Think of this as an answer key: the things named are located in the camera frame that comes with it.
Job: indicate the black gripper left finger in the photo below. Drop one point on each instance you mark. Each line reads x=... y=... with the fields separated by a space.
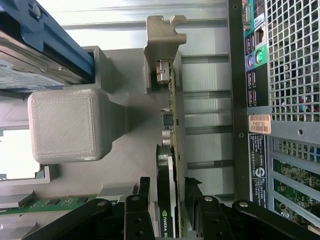
x=137 y=215

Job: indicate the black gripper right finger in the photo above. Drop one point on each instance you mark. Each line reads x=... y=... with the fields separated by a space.
x=210 y=217

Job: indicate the green spare RAM stick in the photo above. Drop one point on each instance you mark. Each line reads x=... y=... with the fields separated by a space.
x=50 y=203

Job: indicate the orange barcode sticker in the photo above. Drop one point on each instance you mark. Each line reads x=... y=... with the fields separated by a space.
x=260 y=123

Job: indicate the grey printed parts rack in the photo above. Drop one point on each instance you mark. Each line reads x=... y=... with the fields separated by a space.
x=65 y=125

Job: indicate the black open PC case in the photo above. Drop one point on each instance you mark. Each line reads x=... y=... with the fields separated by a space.
x=287 y=125

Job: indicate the silver spare CPU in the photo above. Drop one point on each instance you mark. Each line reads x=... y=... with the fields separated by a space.
x=17 y=155

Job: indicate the hard disk with blue caddy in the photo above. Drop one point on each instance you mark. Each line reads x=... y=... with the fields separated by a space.
x=30 y=62

